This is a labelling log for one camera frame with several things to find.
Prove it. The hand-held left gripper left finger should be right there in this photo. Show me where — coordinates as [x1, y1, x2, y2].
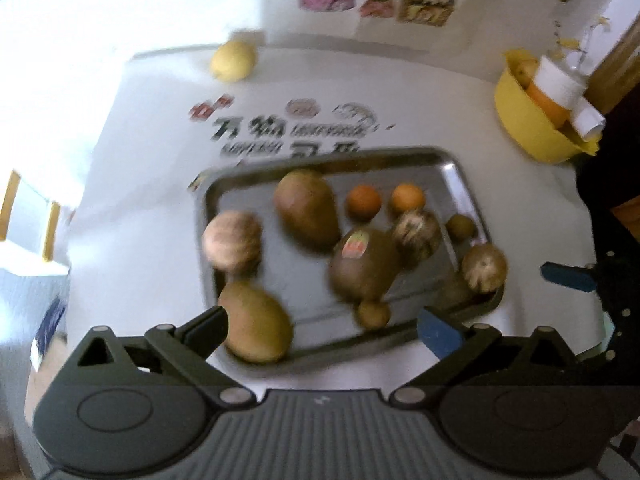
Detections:
[74, 304, 258, 409]

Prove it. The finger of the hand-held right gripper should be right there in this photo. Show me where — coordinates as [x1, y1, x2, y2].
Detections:
[541, 250, 640, 318]

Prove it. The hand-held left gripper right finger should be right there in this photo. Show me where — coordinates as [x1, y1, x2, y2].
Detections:
[388, 306, 583, 407]

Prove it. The yellow-brown pear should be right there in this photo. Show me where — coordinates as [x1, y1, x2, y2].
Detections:
[217, 280, 294, 365]

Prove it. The small yellow fruit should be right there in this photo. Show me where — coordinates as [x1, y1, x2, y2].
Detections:
[355, 299, 392, 331]

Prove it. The small pale striped melon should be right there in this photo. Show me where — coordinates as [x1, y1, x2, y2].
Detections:
[461, 242, 508, 294]

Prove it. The large pale striped melon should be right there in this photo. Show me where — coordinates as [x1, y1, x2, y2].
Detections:
[202, 210, 263, 276]

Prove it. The large brown kiwi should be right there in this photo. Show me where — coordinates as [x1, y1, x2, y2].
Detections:
[328, 227, 401, 303]

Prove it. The dark striped melon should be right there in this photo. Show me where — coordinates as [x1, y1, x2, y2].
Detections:
[391, 209, 443, 261]

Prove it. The grey metal tray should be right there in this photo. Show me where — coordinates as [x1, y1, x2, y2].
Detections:
[192, 146, 503, 373]

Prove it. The small brown kiwi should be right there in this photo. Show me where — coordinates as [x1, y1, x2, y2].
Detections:
[445, 213, 477, 242]

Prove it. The orange mandarin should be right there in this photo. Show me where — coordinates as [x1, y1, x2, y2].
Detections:
[390, 182, 427, 216]
[346, 185, 383, 222]

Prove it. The dark brown mango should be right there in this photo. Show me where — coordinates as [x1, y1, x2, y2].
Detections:
[273, 169, 342, 250]

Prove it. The blue packet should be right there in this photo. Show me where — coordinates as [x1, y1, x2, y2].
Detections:
[36, 299, 69, 343]

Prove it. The yellow plastic bowl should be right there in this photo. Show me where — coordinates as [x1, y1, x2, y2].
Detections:
[494, 49, 601, 163]

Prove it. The orange cup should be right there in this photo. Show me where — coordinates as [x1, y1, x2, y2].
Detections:
[527, 80, 571, 126]

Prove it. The white printed tablecloth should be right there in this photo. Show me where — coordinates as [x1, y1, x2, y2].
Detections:
[25, 42, 601, 411]

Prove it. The brown wooden board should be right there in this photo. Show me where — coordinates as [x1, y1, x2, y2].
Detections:
[587, 25, 640, 116]

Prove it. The yellow flower sprig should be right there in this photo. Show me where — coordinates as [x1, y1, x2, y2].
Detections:
[552, 17, 613, 61]

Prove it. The yellow lemon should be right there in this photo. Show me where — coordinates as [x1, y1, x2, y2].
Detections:
[210, 40, 258, 83]

